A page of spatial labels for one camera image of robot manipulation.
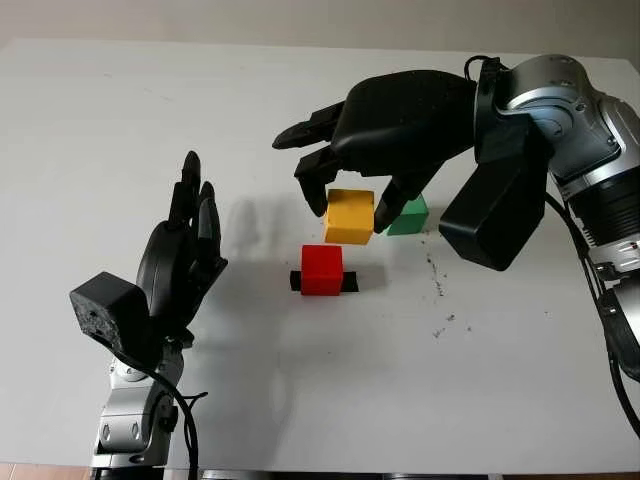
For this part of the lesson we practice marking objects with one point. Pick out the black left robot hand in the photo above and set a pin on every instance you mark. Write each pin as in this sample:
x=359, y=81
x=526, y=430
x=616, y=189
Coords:
x=167, y=270

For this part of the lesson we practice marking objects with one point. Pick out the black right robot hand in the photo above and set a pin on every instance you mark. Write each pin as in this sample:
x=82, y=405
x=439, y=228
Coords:
x=405, y=125

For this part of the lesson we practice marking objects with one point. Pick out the green cube block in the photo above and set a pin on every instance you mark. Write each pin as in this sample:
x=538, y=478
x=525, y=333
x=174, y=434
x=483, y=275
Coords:
x=412, y=220

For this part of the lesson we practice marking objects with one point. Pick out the yellow cube block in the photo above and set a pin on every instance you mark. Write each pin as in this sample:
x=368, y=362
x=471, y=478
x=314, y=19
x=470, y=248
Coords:
x=350, y=220

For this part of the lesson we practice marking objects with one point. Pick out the red cube block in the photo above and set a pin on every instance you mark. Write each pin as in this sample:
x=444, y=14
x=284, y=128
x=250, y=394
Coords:
x=322, y=272

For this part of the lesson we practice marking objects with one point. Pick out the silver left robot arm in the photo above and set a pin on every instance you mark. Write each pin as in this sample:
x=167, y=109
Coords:
x=130, y=420

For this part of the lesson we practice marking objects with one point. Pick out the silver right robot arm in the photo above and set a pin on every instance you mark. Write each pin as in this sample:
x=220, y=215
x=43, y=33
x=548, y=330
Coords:
x=590, y=135

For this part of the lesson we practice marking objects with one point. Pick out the black tape strip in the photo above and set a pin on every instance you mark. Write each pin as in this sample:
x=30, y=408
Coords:
x=350, y=281

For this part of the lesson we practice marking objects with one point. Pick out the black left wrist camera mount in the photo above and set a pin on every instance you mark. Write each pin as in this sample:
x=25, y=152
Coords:
x=110, y=310

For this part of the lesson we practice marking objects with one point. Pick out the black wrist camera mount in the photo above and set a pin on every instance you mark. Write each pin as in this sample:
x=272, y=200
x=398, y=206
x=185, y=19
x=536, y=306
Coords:
x=495, y=220
x=110, y=310

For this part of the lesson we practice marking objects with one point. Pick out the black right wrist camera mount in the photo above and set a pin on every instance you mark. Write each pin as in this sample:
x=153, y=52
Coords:
x=495, y=220

